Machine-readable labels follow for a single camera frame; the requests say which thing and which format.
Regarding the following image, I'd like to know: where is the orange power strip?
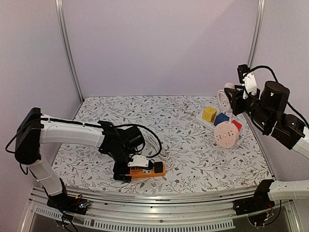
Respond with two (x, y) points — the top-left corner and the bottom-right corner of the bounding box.
(129, 163), (166, 180)

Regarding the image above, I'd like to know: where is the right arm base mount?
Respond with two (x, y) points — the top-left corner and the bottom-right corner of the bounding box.
(233, 179), (275, 227)

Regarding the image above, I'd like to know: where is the yellow cube socket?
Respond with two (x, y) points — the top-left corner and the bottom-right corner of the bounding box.
(202, 106), (217, 123)

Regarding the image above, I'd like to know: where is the floral table mat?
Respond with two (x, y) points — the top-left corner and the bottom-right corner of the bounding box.
(52, 96), (273, 195)

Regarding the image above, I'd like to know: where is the black adapter with cable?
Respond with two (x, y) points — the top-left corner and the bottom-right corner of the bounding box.
(154, 161), (163, 174)

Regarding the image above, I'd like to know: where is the pink round power strip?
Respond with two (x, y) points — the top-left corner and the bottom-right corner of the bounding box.
(214, 121), (239, 148)

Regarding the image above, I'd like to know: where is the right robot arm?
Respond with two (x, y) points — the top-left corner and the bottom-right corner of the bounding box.
(224, 81), (309, 211)

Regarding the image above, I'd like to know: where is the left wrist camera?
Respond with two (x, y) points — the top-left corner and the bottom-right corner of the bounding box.
(127, 154), (154, 170)

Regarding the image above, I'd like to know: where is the white multicolour power strip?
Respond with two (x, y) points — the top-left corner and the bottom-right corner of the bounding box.
(195, 113), (244, 148)

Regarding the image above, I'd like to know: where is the white cable with plug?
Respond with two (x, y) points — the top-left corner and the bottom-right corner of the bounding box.
(144, 134), (173, 170)

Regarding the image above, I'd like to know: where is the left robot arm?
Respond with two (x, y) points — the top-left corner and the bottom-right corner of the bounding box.
(10, 108), (150, 210)

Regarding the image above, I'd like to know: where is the right aluminium frame post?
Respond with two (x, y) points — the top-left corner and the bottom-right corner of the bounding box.
(247, 0), (265, 68)

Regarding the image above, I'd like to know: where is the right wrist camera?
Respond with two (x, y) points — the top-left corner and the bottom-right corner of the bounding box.
(237, 64), (257, 100)

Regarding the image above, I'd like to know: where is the red cube socket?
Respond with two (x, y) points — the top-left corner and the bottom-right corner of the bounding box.
(232, 120), (242, 134)

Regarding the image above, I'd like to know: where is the aluminium frame post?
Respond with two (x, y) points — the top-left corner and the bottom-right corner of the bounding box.
(55, 0), (84, 103)
(247, 0), (265, 68)

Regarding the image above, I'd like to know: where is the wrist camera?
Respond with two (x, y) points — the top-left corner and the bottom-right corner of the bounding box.
(127, 154), (154, 170)
(237, 64), (257, 100)

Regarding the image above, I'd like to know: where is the blue cube socket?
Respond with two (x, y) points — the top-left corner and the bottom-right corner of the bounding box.
(214, 113), (230, 126)

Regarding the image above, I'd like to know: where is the left aluminium frame post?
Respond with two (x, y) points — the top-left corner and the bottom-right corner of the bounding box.
(55, 0), (84, 103)

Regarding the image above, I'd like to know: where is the front aluminium rail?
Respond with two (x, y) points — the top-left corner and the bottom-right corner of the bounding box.
(20, 186), (302, 232)

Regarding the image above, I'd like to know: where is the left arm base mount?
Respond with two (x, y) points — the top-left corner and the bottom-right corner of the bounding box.
(47, 193), (91, 215)

